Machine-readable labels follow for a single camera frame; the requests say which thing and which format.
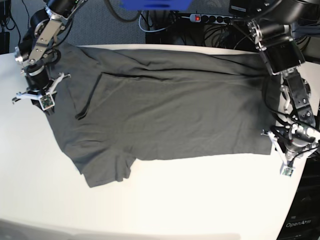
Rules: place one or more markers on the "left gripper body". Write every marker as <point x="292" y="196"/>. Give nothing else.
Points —
<point x="288" y="157"/>

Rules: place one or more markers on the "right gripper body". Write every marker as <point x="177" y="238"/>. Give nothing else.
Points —
<point x="35" y="96"/>

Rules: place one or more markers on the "grey T-shirt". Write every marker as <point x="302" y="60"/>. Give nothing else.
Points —
<point x="118" y="106"/>

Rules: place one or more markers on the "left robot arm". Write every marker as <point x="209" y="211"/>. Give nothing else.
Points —
<point x="269" y="23"/>

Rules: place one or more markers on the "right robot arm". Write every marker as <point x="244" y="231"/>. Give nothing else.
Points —
<point x="38" y="52"/>

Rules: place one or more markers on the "black OpenArm box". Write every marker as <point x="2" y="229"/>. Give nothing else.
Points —
<point x="303" y="219"/>

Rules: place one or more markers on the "black box at left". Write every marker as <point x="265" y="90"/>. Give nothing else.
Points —
<point x="4" y="42"/>

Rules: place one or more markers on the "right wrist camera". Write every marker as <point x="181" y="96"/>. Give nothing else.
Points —
<point x="46" y="101"/>

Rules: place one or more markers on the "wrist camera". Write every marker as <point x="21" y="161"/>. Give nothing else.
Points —
<point x="46" y="101"/>
<point x="287" y="171"/>

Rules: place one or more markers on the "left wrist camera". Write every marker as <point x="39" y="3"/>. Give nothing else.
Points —
<point x="287" y="171"/>

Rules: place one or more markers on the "blue plastic mount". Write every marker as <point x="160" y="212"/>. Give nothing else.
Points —
<point x="139" y="5"/>

